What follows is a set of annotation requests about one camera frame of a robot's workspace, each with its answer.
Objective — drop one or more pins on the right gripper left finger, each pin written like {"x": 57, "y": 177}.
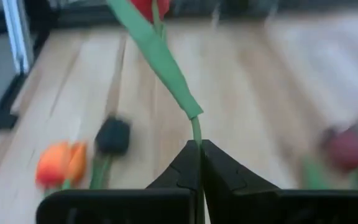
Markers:
{"x": 135, "y": 205}

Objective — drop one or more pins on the red artificial tulip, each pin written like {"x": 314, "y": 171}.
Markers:
{"x": 160, "y": 62}

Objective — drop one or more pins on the black artificial tulip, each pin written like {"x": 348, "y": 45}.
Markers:
{"x": 112, "y": 137}

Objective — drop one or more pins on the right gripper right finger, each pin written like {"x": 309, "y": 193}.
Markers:
{"x": 259, "y": 205}

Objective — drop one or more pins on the maroon artificial tulip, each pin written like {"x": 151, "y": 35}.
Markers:
{"x": 350, "y": 152}

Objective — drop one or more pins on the orange artificial tulip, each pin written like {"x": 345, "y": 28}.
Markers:
{"x": 61, "y": 165}

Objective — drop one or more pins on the black aluminium table frame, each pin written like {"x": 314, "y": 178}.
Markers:
{"x": 3, "y": 119}

